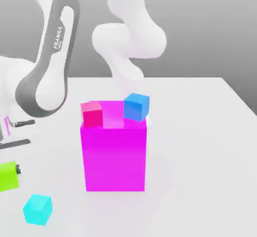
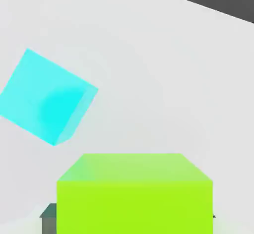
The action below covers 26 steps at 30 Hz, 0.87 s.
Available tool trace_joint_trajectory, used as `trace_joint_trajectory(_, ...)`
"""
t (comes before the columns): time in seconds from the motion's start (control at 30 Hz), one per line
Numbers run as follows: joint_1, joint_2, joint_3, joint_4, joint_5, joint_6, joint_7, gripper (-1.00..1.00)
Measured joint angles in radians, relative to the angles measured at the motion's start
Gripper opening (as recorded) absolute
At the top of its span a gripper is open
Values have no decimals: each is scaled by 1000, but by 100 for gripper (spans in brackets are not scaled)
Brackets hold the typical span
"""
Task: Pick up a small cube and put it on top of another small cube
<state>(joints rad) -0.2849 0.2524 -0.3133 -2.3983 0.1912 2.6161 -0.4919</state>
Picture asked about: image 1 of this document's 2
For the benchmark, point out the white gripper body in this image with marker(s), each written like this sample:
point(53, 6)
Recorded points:
point(14, 144)

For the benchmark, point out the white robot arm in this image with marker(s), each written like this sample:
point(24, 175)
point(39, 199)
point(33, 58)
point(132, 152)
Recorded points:
point(140, 38)

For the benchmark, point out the large magenta box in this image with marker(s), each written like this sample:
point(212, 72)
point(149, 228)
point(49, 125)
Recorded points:
point(114, 158)

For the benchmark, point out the small red cube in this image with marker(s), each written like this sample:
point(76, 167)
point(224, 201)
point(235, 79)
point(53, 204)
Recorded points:
point(92, 117)

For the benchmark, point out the small cyan cube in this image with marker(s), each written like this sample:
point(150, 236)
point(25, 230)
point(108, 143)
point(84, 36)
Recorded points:
point(38, 209)

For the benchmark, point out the small green cube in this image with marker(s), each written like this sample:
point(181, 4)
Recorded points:
point(8, 177)

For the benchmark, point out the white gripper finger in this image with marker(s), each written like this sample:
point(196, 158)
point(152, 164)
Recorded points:
point(18, 169)

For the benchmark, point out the small blue cube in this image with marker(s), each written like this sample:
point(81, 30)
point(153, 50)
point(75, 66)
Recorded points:
point(135, 107)

